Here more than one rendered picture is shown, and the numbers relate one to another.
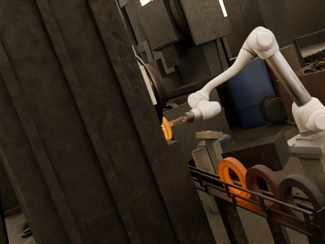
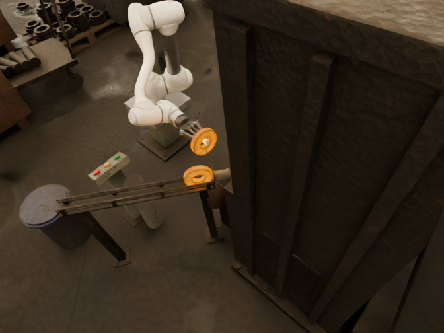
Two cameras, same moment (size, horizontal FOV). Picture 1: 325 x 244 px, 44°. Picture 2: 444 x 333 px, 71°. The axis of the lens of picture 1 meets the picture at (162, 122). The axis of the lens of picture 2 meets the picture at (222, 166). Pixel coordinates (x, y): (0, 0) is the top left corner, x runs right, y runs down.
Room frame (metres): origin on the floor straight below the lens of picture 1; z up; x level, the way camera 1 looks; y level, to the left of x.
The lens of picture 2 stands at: (2.90, 1.07, 2.01)
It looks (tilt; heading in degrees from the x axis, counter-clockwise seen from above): 52 degrees down; 252
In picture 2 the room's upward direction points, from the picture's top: 8 degrees counter-clockwise
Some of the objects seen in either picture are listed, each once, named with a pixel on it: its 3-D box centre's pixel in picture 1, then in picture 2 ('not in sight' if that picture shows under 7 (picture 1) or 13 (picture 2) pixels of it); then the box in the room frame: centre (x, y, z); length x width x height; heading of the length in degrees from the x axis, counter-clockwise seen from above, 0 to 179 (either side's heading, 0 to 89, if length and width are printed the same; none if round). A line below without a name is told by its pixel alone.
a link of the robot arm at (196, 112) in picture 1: (195, 115); (178, 119); (2.69, -0.22, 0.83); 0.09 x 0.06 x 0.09; 16
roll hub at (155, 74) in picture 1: (150, 88); not in sight; (2.30, 0.00, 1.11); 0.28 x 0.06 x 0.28; 23
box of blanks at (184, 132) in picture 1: (176, 132); not in sight; (5.02, -0.12, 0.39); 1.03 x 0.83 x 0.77; 128
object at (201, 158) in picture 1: (209, 179); (145, 203); (3.07, -0.19, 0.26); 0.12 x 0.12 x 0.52
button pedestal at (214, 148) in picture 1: (220, 165); (123, 191); (3.17, -0.32, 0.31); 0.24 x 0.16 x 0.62; 23
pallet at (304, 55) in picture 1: (307, 60); not in sight; (9.97, -3.92, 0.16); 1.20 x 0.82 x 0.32; 13
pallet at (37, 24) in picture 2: not in sight; (72, 16); (3.15, -3.38, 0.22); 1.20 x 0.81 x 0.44; 18
